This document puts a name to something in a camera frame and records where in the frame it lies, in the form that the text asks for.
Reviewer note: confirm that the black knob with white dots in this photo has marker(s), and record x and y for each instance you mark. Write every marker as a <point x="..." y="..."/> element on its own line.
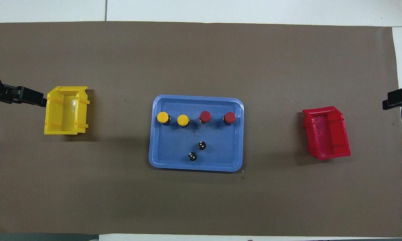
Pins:
<point x="201" y="145"/>
<point x="192" y="156"/>

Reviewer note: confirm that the yellow push button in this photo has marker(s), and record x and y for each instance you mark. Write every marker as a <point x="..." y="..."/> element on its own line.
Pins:
<point x="163" y="117"/>
<point x="183" y="120"/>

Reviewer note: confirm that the yellow plastic bin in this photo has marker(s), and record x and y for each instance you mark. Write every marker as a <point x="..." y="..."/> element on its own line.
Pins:
<point x="62" y="125"/>

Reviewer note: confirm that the grey mounting plate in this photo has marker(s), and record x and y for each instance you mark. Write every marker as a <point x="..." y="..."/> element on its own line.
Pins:
<point x="37" y="237"/>

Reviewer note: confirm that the red plastic bin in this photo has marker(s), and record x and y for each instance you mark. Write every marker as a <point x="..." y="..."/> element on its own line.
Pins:
<point x="324" y="134"/>

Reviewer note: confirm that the brown paper mat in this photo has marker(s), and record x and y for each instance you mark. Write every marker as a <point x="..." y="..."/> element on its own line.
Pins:
<point x="201" y="201"/>

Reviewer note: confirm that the red push button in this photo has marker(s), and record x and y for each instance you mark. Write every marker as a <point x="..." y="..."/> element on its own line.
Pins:
<point x="205" y="116"/>
<point x="229" y="117"/>

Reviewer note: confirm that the blue plastic tray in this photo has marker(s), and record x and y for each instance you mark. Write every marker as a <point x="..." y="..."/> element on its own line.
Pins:
<point x="174" y="147"/>

